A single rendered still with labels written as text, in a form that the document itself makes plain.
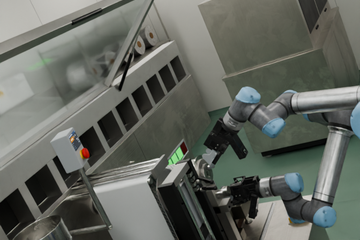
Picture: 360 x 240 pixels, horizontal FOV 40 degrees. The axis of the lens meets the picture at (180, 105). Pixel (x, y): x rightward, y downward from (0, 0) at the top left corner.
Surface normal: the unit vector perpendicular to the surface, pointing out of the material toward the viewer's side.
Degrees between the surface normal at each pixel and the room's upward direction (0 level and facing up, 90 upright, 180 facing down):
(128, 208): 90
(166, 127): 90
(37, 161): 90
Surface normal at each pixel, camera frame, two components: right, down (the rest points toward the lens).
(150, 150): 0.84, -0.25
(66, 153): -0.07, 0.29
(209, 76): -0.36, 0.39
